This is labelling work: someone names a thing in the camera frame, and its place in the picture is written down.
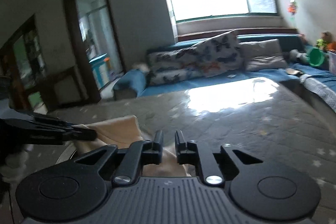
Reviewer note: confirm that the dark wooden chair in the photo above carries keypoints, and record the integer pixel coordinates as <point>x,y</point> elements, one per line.
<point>59,90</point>

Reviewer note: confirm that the clear plastic storage box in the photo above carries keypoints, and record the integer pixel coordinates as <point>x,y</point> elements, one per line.
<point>332,62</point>

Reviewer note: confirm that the large butterfly print pillow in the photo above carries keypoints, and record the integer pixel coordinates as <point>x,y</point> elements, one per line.
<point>218,55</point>

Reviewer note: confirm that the colourful pinwheel flower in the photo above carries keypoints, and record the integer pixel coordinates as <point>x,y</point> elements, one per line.
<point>292,9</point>

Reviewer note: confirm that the grey quilted blanket on sofa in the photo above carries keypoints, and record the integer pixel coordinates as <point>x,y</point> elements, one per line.
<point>322,85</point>

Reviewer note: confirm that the stuffed plush toy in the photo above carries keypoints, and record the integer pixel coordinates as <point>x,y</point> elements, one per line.
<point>326,43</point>

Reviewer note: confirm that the cream white garment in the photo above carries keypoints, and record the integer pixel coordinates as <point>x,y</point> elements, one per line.
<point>122,132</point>

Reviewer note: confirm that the long butterfly print pillow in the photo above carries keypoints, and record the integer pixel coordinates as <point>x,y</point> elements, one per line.
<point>175,66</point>

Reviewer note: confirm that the green plastic bucket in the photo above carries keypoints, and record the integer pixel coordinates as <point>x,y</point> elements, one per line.
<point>316,57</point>

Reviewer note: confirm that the grey stuffed toy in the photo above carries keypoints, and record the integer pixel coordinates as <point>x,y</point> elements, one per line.
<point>298,57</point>

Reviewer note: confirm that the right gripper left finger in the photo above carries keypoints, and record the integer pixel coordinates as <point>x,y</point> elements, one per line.
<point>132,160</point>

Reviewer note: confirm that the dark wooden doorway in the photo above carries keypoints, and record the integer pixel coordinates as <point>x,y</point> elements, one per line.
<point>93,33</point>

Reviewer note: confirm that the blue children's table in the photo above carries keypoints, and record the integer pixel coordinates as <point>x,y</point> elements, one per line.
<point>100,70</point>

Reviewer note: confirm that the white fluffy item on armrest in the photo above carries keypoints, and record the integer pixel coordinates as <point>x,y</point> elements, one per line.
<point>141,67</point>

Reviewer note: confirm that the grey plain pillow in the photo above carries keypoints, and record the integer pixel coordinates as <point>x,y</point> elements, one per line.
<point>266,54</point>

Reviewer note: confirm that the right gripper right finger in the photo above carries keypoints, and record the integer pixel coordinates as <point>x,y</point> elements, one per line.
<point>199,155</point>

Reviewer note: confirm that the blue corner sofa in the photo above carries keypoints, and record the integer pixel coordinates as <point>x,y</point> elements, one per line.
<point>135,83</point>

